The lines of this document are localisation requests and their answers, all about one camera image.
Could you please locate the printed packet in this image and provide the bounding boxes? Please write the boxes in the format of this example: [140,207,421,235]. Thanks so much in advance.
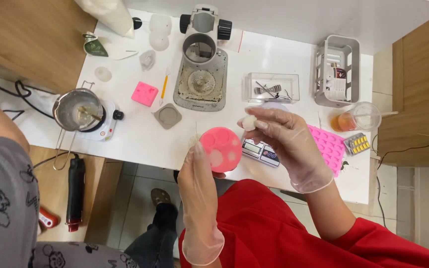
[325,63,348,102]

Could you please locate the metal tools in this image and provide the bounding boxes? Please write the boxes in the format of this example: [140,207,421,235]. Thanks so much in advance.
[254,81,293,101]

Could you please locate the plastic cup with orange liquid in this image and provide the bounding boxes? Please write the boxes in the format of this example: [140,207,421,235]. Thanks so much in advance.
[330,101,382,133]

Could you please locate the pink round silicone mold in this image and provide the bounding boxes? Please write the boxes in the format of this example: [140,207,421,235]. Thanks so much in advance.
[199,127,243,174]

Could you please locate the tall translucent silicone mold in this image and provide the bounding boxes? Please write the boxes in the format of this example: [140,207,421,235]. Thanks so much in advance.
[148,13,173,52]

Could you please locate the green and white packet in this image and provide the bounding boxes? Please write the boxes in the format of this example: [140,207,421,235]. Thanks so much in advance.
[82,32,109,58]

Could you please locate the black heat gun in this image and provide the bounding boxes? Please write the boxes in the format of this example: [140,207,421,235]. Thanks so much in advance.
[65,153,86,233]

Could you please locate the person's red shirt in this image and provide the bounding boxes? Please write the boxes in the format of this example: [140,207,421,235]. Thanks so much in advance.
[178,178,429,268]

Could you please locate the wooden cabinet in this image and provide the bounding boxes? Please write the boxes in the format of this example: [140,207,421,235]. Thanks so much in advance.
[372,7,429,168]

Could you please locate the clear plastic box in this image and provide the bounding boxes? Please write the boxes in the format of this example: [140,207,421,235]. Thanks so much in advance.
[245,72,300,104]

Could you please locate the small white wax piece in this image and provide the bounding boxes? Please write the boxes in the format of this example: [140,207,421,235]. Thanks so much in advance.
[241,115,257,132]

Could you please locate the yellow pill blister pack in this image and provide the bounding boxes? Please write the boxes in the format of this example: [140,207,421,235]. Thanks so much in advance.
[343,133,371,156]

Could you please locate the paper sheet with red line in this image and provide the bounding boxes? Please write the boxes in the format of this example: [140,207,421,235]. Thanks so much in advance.
[217,29,244,53]

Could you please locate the red and white tool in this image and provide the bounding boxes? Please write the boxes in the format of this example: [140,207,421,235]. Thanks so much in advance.
[37,206,59,229]

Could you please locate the grey plastic basket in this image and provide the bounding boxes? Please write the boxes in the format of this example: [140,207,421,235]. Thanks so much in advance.
[314,34,361,109]

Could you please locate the white bag of wax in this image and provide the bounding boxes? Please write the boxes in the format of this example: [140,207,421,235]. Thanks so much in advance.
[74,0,135,39]

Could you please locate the grey microscope stand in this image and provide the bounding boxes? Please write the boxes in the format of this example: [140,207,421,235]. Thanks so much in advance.
[172,4,233,112]

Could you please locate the small round translucent mold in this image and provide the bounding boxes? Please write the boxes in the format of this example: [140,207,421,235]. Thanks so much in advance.
[94,66,113,83]

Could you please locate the metal melting pot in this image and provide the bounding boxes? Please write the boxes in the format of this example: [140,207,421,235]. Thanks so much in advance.
[52,80,104,171]

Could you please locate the wooden bench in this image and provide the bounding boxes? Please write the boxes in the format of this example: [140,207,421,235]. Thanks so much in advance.
[28,144,124,243]

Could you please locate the person's left hand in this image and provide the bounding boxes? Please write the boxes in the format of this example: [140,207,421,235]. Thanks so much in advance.
[178,142,227,211]

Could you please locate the thin black cable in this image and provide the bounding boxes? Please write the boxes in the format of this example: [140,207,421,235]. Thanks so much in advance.
[370,135,429,228]

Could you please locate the crumpled clear plastic bag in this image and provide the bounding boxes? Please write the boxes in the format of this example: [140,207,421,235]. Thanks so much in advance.
[139,49,157,72]

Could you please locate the wooden stir stick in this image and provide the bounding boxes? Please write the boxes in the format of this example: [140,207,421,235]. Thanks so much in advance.
[77,106,103,122]

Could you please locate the person's right hand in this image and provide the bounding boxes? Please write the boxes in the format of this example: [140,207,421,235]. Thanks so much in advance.
[237,107,334,194]

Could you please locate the white electric hot plate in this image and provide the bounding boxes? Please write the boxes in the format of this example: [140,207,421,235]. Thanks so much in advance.
[74,99,125,142]

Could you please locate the translucent round lid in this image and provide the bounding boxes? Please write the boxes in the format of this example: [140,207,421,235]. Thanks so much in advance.
[261,101,290,112]

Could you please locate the white wax bit with wick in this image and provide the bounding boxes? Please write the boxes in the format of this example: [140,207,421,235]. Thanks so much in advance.
[188,122,200,148]

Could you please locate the white paper cutout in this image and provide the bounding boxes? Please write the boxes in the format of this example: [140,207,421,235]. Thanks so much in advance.
[107,40,139,61]

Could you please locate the yellow handled craft tool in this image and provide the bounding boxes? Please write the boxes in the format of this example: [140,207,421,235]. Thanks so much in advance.
[158,68,171,107]

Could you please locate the pink cube silicone mold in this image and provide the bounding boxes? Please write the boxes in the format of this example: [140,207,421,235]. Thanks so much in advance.
[131,81,159,108]

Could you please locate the silver digital scale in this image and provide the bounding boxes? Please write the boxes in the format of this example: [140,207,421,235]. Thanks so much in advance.
[241,138,281,168]

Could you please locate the black power cable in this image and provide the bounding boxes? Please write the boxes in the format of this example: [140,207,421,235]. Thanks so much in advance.
[0,74,57,120]

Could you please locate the pink silicone tray mold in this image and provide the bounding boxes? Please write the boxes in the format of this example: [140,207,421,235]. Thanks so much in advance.
[307,124,346,178]

